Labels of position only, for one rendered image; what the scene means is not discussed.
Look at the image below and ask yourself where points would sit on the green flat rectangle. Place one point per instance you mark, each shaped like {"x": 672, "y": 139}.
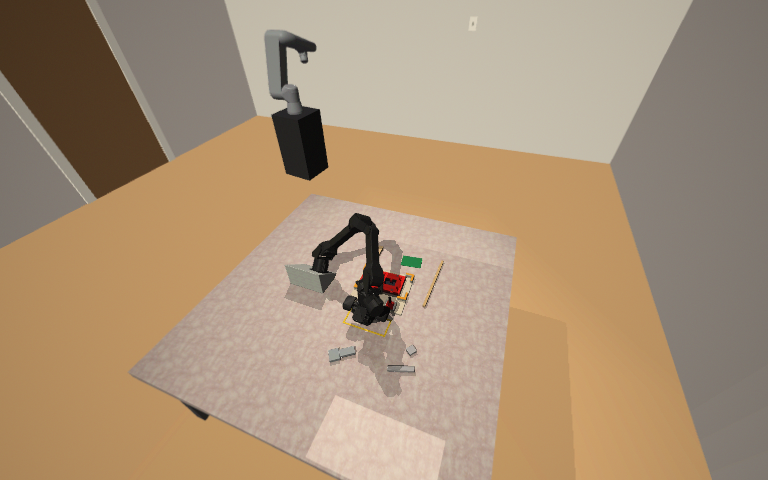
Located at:
{"x": 411, "y": 261}

